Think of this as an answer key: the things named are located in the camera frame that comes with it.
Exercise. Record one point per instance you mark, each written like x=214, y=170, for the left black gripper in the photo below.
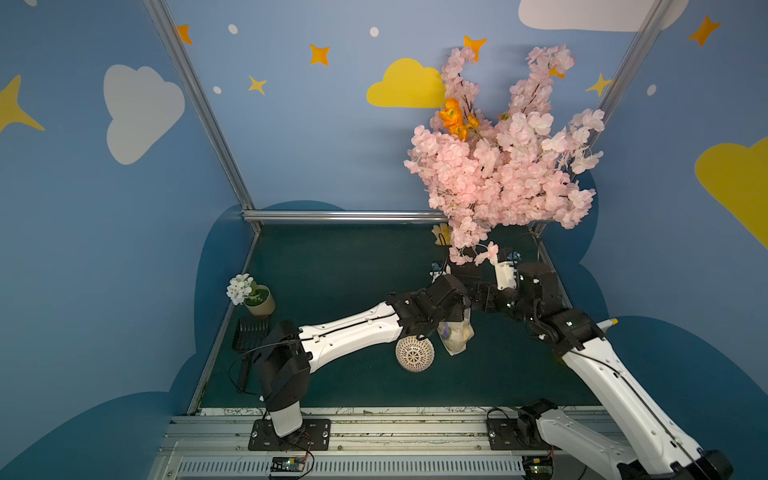
x=459, y=298

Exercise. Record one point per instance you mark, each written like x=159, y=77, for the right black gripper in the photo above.
x=486, y=294

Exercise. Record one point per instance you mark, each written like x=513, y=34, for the clear plastic oats bag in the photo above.
x=455, y=335

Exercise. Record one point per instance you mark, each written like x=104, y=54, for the white patterned breakfast bowl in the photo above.
x=415, y=355

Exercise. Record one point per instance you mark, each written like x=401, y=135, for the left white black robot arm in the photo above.
x=290, y=354

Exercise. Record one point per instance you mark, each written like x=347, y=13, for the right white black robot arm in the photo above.
x=655, y=447

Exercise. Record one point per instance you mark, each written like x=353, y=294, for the green spray bottle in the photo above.
x=606, y=324

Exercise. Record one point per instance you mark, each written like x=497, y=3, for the yellow work glove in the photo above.
x=442, y=234

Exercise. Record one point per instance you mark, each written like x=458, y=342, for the pink cherry blossom tree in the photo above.
x=510, y=172

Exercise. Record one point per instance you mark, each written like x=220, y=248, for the right electronics board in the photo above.
x=537, y=468

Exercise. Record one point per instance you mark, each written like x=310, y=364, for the electronics board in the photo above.
x=537, y=468
x=286, y=465

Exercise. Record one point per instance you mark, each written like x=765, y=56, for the white flower in beige pot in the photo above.
x=244, y=290

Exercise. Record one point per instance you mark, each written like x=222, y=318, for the left electronics board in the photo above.
x=286, y=465

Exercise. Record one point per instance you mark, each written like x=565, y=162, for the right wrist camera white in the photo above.
x=506, y=275

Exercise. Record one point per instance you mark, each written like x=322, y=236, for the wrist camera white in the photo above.
x=438, y=270
x=506, y=275

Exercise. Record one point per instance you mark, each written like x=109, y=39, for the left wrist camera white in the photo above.
x=438, y=270

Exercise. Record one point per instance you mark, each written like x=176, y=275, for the brown tree base plate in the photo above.
x=466, y=270

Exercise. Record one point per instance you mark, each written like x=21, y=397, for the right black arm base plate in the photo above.
x=507, y=435

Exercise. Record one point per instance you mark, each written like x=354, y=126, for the aluminium front rail frame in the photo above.
x=366, y=443

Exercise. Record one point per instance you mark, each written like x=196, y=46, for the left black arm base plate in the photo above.
x=313, y=435

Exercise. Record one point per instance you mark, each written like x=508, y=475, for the aluminium back rail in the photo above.
x=343, y=216

